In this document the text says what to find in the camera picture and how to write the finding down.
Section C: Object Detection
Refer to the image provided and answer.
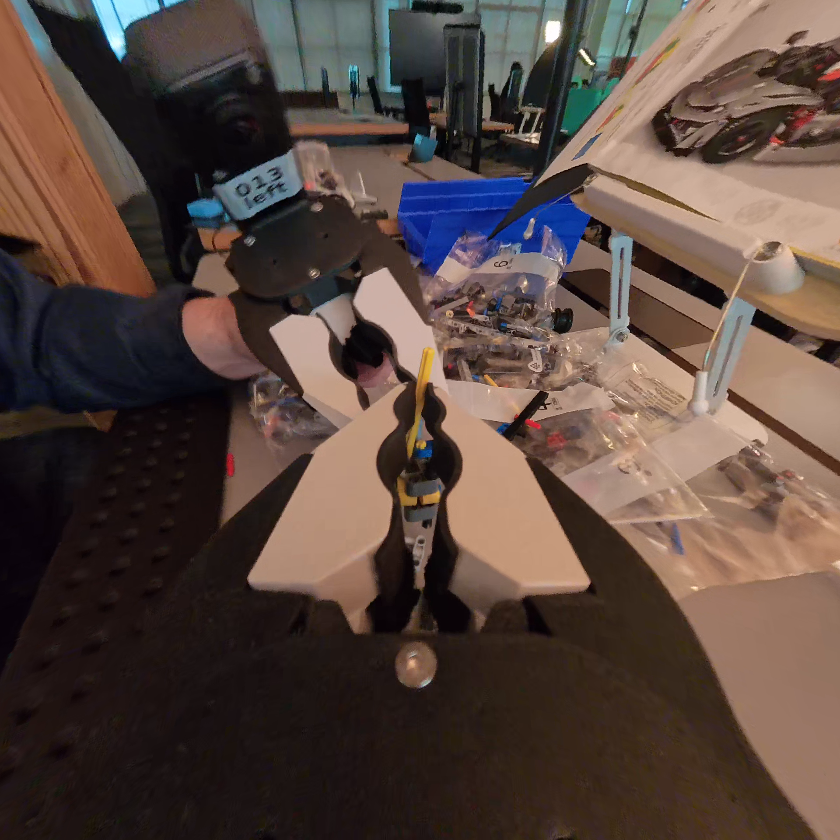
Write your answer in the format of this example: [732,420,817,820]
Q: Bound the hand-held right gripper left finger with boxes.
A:
[248,384,411,634]

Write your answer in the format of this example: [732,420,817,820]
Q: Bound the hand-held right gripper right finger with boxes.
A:
[427,384,592,634]

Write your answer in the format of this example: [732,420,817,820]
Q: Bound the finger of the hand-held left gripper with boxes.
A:
[351,266,452,395]
[269,314,371,429]

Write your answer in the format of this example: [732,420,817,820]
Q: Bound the yellow grey lego assembly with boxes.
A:
[394,348,446,573]

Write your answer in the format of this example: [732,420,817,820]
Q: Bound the person's left forearm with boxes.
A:
[0,252,227,414]

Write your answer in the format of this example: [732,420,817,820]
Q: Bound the large bag dark lego pieces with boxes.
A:
[423,230,592,395]

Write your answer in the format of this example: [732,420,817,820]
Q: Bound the black lego beam red pins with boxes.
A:
[502,392,549,439]

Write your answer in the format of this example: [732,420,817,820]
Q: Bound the person's left hand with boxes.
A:
[182,295,265,382]

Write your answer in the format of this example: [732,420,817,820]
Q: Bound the black office chair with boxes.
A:
[141,184,204,284]

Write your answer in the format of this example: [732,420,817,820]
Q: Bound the blue plastic bin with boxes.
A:
[398,176,592,273]

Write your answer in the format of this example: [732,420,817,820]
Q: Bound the pile of clear plastic bags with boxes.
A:
[446,328,840,592]

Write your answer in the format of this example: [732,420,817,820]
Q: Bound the dark perforated board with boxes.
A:
[0,400,309,840]

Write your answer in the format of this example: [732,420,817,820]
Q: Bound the black monitor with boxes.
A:
[388,7,483,93]

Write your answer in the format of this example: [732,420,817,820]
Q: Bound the grey cabinet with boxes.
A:
[443,23,487,139]

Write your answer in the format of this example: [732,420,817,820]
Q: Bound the black metal pole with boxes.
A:
[535,0,588,175]

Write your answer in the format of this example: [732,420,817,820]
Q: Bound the open instruction book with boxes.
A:
[489,0,840,270]

